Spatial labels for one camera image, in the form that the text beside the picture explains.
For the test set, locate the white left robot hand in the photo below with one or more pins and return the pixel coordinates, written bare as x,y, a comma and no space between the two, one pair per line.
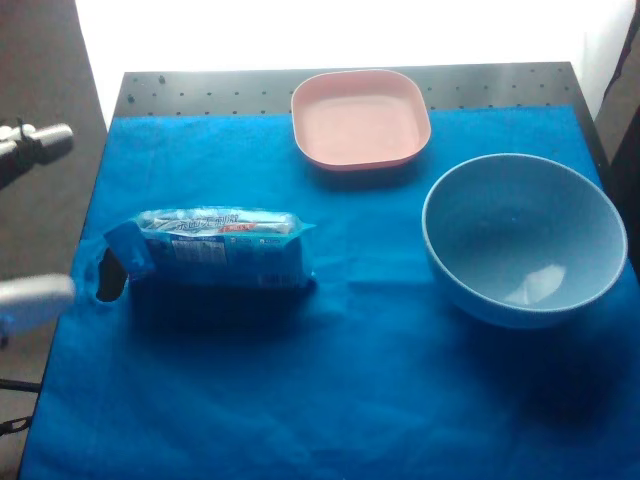
50,140

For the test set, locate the blue wet wipes packet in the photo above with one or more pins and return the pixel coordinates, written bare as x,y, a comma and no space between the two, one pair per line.
215,250

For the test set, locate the light blue bowl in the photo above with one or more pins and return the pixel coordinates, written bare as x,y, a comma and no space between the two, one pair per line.
520,235

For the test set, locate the pink square plate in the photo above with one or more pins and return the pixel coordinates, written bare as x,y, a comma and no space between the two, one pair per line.
357,125

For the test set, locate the blue table cloth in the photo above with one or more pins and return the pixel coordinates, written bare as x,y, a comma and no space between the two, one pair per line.
320,375

